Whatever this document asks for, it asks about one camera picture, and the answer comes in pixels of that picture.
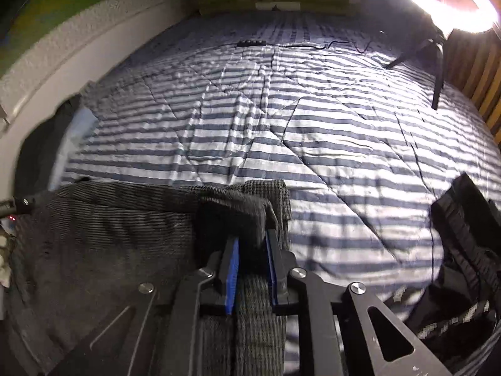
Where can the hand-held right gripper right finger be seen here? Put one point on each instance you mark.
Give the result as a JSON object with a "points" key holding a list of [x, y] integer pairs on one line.
{"points": [[271, 270]]}

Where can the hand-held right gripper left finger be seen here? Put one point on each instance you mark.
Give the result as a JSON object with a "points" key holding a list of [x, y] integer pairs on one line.
{"points": [[231, 278]]}

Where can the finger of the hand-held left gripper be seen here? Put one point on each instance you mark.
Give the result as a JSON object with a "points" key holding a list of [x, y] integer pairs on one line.
{"points": [[25, 202]]}

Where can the folded dark clothes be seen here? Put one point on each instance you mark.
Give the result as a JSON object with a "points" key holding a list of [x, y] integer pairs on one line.
{"points": [[43, 145]]}

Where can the light blue folded cloth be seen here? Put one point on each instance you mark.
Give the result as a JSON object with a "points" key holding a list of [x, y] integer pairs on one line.
{"points": [[78, 137]]}

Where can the striped bed quilt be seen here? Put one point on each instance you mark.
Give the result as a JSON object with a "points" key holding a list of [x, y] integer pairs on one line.
{"points": [[313, 125]]}

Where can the black garment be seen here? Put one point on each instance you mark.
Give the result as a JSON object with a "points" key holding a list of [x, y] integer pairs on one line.
{"points": [[462, 235]]}

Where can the black tripod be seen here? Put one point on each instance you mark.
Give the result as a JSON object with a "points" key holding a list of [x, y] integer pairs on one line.
{"points": [[438, 78]]}

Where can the green wall map poster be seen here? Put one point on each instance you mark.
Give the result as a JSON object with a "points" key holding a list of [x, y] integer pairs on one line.
{"points": [[58, 0]]}

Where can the wooden slatted bed rail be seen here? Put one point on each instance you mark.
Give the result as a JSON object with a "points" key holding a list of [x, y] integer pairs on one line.
{"points": [[481, 78]]}

